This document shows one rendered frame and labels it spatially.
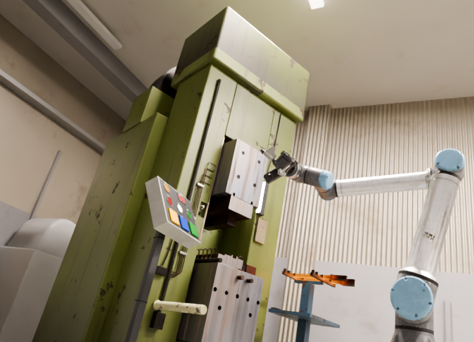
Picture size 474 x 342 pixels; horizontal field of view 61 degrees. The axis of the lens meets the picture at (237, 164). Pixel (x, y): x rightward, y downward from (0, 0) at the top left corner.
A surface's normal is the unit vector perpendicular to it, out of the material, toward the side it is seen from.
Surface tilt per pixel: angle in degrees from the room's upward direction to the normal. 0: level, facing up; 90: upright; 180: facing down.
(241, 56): 90
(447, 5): 180
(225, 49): 90
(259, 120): 90
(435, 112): 90
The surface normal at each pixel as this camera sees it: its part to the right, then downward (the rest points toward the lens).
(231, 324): 0.65, -0.21
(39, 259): 0.87, -0.05
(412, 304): -0.43, -0.38
